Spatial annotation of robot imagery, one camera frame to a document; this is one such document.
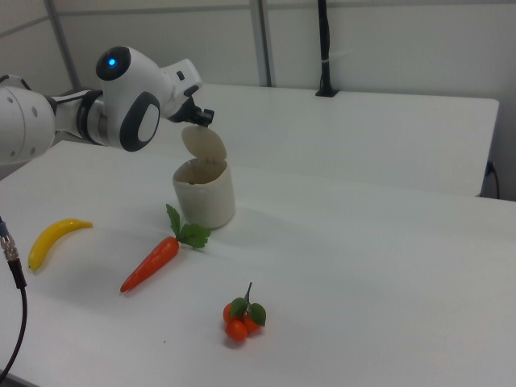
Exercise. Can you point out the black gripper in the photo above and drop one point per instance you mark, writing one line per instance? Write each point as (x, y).
(183, 113)

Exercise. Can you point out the cream hinged bin lid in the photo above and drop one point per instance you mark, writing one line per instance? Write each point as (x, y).
(203, 143)

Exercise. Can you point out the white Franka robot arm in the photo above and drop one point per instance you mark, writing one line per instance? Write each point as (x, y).
(121, 101)

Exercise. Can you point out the cream round garbage bin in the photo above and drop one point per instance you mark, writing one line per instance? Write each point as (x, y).
(207, 201)

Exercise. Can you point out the white table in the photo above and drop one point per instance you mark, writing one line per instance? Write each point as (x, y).
(342, 133)

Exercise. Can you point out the black pole with base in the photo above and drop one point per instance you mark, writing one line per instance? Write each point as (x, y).
(324, 40)

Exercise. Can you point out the orange toy carrot with leaves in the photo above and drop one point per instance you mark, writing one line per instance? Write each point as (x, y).
(153, 262)

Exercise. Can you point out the yellow toy banana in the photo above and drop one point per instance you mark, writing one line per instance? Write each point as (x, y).
(48, 240)

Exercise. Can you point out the toy tangerine bunch with leaves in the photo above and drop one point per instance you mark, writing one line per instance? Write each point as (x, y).
(235, 330)

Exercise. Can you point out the grey wall profile post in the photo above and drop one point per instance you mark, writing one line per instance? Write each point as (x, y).
(263, 40)

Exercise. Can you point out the thin grey metal post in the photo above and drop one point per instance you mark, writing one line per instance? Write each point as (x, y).
(64, 40)

